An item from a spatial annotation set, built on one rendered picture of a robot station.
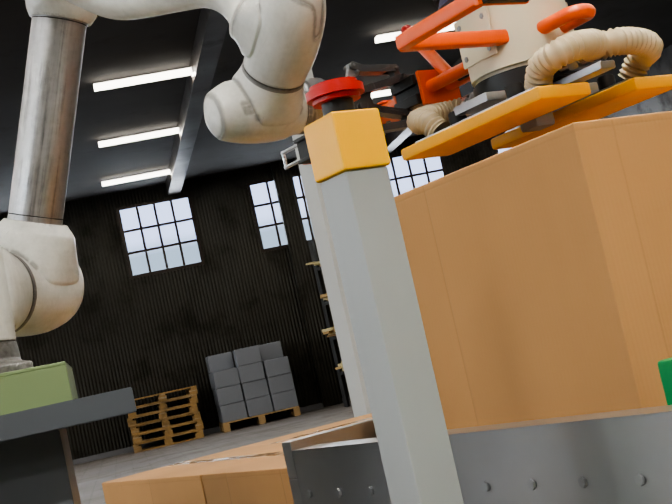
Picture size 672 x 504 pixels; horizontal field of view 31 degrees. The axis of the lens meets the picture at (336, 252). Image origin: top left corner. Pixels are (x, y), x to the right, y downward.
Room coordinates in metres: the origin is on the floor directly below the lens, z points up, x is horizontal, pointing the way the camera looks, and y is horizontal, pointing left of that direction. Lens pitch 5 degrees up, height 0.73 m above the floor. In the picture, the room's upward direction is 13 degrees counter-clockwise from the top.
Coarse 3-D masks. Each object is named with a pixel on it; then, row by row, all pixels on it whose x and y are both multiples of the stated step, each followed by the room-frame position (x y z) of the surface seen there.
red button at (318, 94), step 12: (324, 84) 1.39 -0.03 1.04; (336, 84) 1.38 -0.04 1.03; (348, 84) 1.39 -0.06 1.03; (360, 84) 1.40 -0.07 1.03; (312, 96) 1.40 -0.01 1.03; (324, 96) 1.39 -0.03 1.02; (336, 96) 1.39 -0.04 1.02; (348, 96) 1.40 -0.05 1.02; (360, 96) 1.42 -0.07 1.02; (324, 108) 1.41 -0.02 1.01; (336, 108) 1.40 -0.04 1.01; (348, 108) 1.40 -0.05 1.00
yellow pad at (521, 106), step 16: (512, 96) 1.72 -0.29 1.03; (528, 96) 1.67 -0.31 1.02; (544, 96) 1.66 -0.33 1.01; (560, 96) 1.68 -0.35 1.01; (576, 96) 1.70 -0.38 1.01; (480, 112) 1.78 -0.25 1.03; (496, 112) 1.73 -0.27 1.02; (512, 112) 1.71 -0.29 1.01; (528, 112) 1.74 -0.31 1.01; (544, 112) 1.77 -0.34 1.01; (448, 128) 1.83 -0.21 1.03; (464, 128) 1.80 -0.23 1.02; (480, 128) 1.78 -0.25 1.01; (496, 128) 1.82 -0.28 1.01; (416, 144) 1.90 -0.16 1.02; (432, 144) 1.87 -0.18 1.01; (448, 144) 1.87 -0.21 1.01; (464, 144) 1.91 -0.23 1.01
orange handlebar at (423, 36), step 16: (464, 0) 1.55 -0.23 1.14; (432, 16) 1.61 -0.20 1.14; (448, 16) 1.59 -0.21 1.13; (464, 16) 1.59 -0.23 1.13; (560, 16) 1.75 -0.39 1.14; (576, 16) 1.74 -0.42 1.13; (592, 16) 1.76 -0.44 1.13; (416, 32) 1.65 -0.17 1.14; (432, 32) 1.63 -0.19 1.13; (448, 32) 1.74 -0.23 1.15; (464, 32) 1.75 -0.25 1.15; (480, 32) 1.77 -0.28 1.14; (496, 32) 1.78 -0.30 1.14; (544, 32) 1.79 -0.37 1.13; (400, 48) 1.69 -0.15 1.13; (416, 48) 1.70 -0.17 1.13; (432, 48) 1.72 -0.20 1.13; (448, 48) 1.75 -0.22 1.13; (432, 80) 2.02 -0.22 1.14; (448, 80) 1.99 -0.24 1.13; (464, 80) 2.02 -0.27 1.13
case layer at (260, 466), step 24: (312, 432) 3.27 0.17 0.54; (216, 456) 3.16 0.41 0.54; (240, 456) 2.94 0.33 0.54; (264, 456) 2.75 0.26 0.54; (120, 480) 3.05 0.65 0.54; (144, 480) 2.90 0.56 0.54; (168, 480) 2.78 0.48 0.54; (192, 480) 2.67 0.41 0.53; (216, 480) 2.57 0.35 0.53; (240, 480) 2.48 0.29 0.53; (264, 480) 2.39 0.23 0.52; (288, 480) 2.31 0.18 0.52
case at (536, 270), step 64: (576, 128) 1.52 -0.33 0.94; (640, 128) 1.58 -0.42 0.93; (448, 192) 1.76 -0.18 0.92; (512, 192) 1.64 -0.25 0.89; (576, 192) 1.54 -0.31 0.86; (640, 192) 1.56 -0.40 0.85; (448, 256) 1.79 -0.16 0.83; (512, 256) 1.67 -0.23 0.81; (576, 256) 1.56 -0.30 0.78; (640, 256) 1.55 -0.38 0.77; (448, 320) 1.82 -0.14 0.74; (512, 320) 1.69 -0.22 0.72; (576, 320) 1.59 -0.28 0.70; (640, 320) 1.54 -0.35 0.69; (448, 384) 1.85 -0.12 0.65; (512, 384) 1.72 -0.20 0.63; (576, 384) 1.61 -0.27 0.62; (640, 384) 1.52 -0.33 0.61
